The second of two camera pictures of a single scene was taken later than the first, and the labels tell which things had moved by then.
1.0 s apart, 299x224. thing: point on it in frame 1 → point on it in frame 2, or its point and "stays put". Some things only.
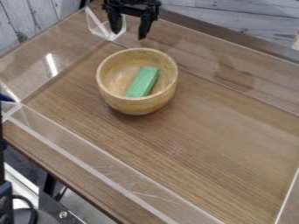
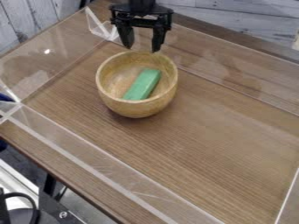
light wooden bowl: x=137 y=79 stays put
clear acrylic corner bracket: x=103 y=29 stays put
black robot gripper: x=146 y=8 → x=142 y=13
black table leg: x=50 y=185 stays put
